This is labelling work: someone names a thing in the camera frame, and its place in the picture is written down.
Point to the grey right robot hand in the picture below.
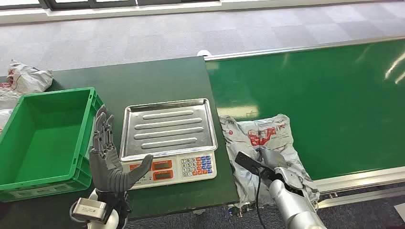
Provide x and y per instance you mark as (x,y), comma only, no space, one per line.
(273,159)

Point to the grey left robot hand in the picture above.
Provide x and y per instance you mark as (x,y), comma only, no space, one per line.
(106,170)

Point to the grey red-printed plastic package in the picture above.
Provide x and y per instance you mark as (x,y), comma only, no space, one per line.
(250,139)

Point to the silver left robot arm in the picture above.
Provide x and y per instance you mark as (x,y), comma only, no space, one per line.
(109,222)

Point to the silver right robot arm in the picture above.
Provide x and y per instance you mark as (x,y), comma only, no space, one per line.
(294,208)

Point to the green plastic basket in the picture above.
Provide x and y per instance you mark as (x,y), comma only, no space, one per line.
(44,139)

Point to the white plastic package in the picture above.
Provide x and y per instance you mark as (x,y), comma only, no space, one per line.
(8,99)
(4,120)

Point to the crumpled grey plastic package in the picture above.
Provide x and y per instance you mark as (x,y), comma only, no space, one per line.
(30,79)

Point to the electronic scale with steel tray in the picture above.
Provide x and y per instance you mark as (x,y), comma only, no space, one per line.
(167,129)

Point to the green conveyor belt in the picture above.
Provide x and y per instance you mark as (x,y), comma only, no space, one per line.
(332,104)

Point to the small white round cap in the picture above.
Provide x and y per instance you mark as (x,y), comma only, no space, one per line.
(204,53)

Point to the white flat sheet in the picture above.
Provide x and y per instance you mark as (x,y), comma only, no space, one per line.
(400,212)

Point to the white window sill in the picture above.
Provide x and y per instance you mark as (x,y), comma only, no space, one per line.
(126,12)

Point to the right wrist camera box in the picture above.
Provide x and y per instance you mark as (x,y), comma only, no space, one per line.
(250,163)

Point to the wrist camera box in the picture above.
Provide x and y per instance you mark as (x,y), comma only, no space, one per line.
(250,163)
(90,209)

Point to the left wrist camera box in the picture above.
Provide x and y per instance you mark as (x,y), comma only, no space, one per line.
(90,209)

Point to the dark window frame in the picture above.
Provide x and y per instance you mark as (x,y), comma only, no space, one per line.
(91,3)

